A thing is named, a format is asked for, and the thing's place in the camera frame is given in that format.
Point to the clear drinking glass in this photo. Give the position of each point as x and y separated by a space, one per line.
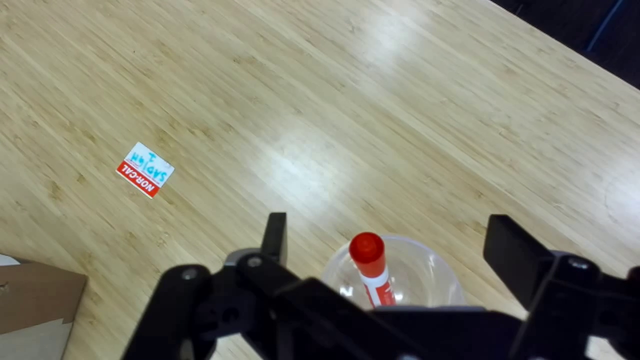
426 277

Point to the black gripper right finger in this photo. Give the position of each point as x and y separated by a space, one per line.
572 307

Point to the open brown cardboard box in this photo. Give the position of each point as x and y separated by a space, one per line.
32 307

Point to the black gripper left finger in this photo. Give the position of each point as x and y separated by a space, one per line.
200 301

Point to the small blue red packet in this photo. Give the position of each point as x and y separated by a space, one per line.
144 170

